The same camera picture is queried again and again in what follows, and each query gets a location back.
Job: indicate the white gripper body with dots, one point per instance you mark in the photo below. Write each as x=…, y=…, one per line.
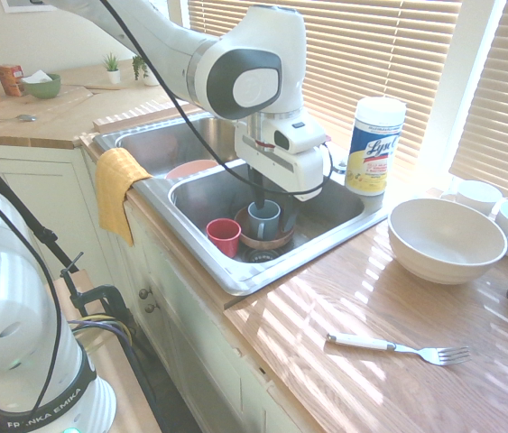
x=289, y=173

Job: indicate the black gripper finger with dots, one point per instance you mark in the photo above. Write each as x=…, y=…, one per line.
x=290, y=212
x=261, y=189

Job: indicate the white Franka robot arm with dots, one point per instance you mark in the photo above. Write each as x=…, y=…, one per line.
x=253, y=45

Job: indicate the metal sink drain strainer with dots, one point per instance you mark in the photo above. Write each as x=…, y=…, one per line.
x=260, y=256

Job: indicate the stainless steel double sink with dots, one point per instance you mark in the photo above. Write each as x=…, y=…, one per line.
x=235, y=275

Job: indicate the grey mug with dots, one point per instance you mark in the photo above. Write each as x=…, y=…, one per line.
x=268, y=223

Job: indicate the brown wooden bowl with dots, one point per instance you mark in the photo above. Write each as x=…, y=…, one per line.
x=262, y=243

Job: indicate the red plastic cup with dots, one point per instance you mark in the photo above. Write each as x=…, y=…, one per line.
x=223, y=236

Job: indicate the pink plastic bowl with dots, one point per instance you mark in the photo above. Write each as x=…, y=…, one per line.
x=188, y=169

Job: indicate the Lysol wipes canister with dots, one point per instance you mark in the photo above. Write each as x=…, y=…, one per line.
x=373, y=149

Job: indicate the wide tan window blind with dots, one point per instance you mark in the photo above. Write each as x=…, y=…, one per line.
x=371, y=54

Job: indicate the yellow dish cloth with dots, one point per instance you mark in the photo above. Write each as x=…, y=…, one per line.
x=116, y=189

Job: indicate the large cream bowl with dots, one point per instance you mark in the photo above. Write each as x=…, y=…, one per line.
x=443, y=243

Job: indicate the round bronze cabinet knob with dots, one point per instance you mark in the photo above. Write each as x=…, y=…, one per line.
x=151, y=308
x=145, y=293

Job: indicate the small potted green plant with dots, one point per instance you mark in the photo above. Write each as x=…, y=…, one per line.
x=112, y=67
x=143, y=70

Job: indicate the black screw clamp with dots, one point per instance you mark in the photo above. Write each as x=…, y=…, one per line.
x=95, y=300

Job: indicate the narrow tan window blind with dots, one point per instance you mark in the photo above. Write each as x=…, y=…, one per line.
x=506, y=113

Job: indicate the green bowl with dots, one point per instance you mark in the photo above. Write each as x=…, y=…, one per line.
x=43, y=89

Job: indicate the wooden mounting board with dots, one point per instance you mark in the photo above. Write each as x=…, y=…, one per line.
x=118, y=383

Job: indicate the metal spoon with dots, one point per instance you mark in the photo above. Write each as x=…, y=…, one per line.
x=23, y=118

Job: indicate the orange cardboard box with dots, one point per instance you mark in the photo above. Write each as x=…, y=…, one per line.
x=9, y=80

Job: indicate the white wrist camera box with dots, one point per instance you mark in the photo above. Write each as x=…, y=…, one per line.
x=301, y=135

